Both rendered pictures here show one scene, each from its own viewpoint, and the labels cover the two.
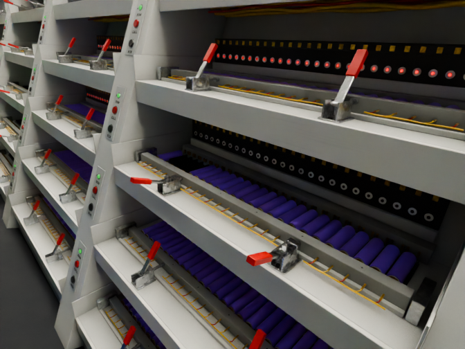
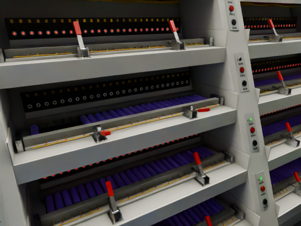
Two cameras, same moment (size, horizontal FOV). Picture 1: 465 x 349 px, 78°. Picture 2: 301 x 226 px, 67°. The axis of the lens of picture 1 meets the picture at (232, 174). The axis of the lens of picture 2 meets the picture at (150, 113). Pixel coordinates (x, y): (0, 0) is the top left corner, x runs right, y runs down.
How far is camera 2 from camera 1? 58 cm
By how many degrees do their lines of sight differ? 66
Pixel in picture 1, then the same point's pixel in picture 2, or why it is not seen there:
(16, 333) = not seen: outside the picture
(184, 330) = (166, 197)
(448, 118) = (195, 41)
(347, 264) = (202, 102)
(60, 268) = not seen: outside the picture
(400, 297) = (217, 100)
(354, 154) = (195, 59)
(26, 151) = not seen: outside the picture
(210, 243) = (161, 136)
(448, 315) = (235, 90)
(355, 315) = (219, 111)
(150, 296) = (132, 212)
